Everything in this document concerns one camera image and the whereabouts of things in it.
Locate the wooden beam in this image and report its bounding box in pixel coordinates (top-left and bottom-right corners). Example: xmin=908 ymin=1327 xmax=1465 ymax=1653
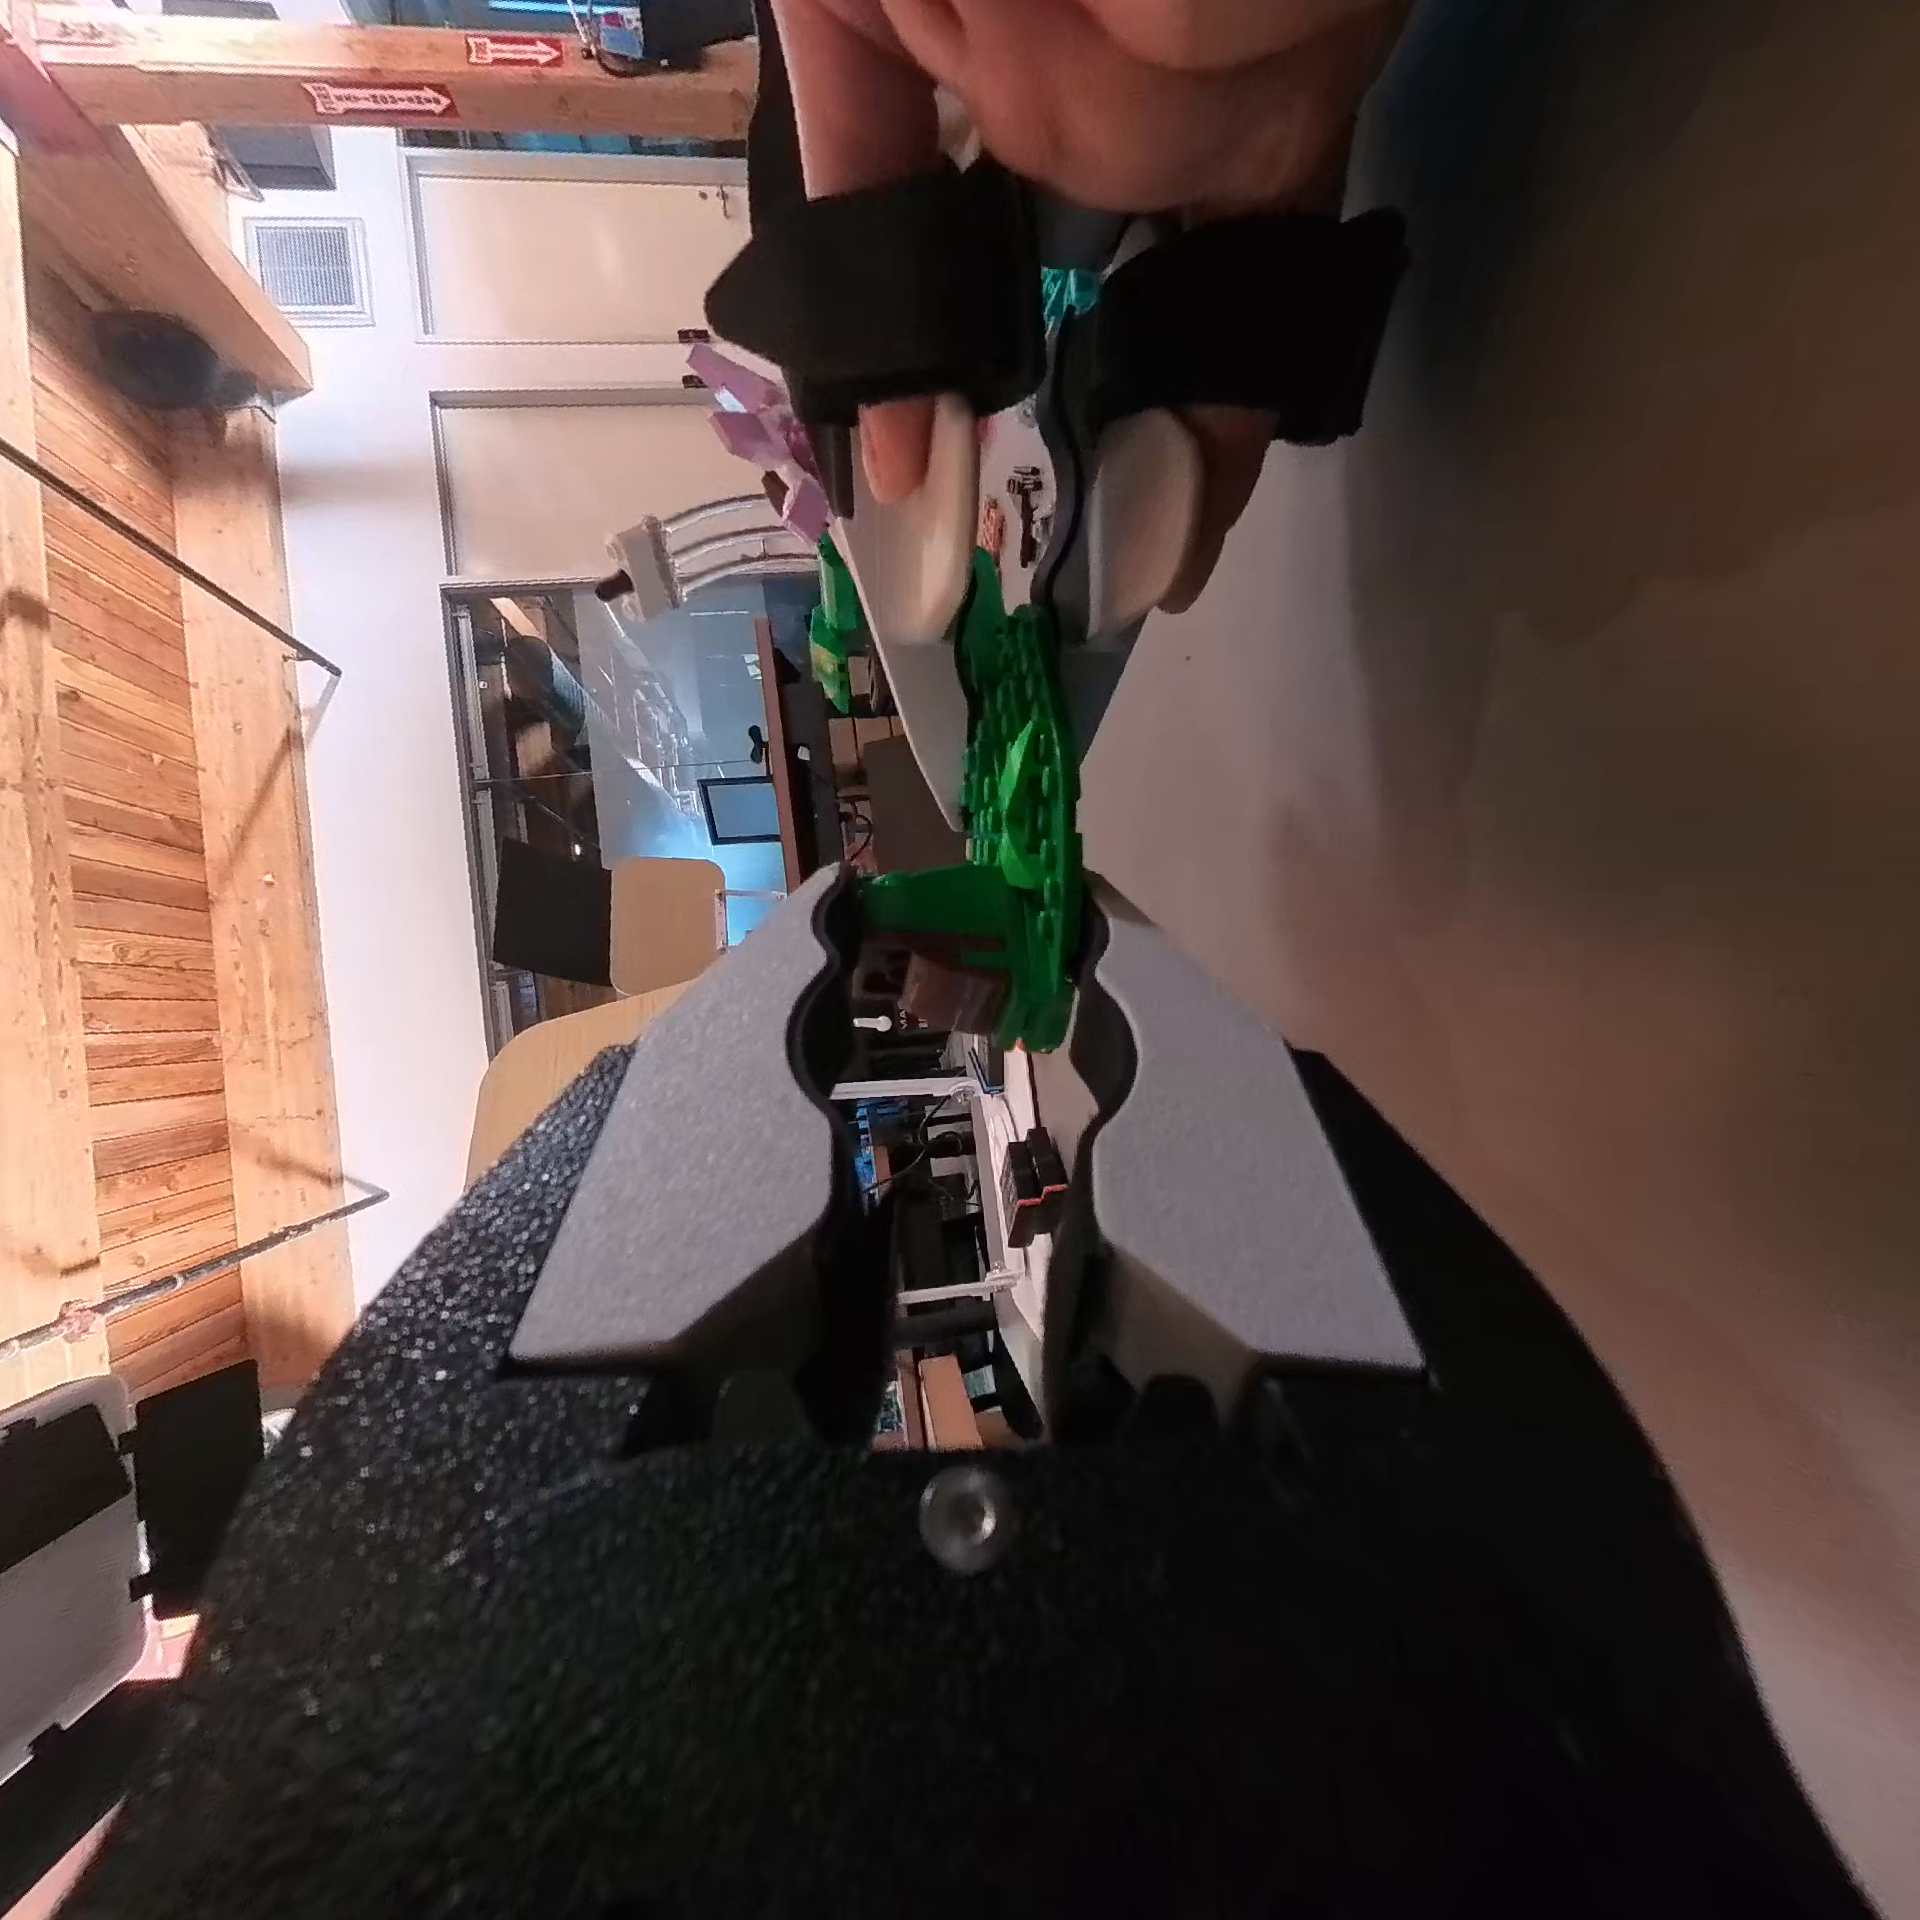
xmin=30 ymin=0 xmax=761 ymax=146

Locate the white air vent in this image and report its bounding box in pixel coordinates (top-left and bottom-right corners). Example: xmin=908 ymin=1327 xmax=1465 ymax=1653
xmin=239 ymin=217 xmax=369 ymax=328

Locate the white lamp fixture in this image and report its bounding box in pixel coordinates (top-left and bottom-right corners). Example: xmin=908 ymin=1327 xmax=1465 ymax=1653
xmin=597 ymin=514 xmax=687 ymax=623

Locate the green lego stem plate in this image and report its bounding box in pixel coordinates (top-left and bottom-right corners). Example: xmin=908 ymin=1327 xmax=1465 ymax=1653
xmin=861 ymin=546 xmax=1105 ymax=1051

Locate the thin metal rod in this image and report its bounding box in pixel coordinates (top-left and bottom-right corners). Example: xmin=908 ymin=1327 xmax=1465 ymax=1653
xmin=0 ymin=440 xmax=344 ymax=740

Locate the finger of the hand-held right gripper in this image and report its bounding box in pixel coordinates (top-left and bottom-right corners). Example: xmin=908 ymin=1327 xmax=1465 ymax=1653
xmin=1025 ymin=348 xmax=1208 ymax=752
xmin=822 ymin=411 xmax=991 ymax=840

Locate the beige chair back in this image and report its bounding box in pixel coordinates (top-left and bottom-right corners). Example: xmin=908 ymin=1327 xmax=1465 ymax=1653
xmin=607 ymin=855 xmax=732 ymax=995

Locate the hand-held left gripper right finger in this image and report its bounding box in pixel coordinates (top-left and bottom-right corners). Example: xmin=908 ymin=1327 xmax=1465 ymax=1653
xmin=1047 ymin=897 xmax=1431 ymax=1421

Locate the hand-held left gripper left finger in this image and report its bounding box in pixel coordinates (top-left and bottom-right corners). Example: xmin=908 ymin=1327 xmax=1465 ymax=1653
xmin=506 ymin=866 xmax=902 ymax=1419

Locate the black orange block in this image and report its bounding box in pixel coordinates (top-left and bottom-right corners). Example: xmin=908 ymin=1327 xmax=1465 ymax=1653
xmin=1000 ymin=1131 xmax=1072 ymax=1250

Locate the person's right hand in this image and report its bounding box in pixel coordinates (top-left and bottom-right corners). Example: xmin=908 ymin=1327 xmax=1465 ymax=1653
xmin=773 ymin=0 xmax=1420 ymax=596

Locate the pink lego flower model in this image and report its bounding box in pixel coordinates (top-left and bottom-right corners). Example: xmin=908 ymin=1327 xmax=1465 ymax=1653
xmin=660 ymin=343 xmax=880 ymax=714

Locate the beige wooden chair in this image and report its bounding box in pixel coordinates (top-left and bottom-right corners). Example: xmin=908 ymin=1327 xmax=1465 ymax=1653
xmin=462 ymin=987 xmax=710 ymax=1192

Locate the dark dome fixture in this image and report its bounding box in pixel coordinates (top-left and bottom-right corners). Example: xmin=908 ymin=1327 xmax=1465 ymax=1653
xmin=94 ymin=306 xmax=234 ymax=417

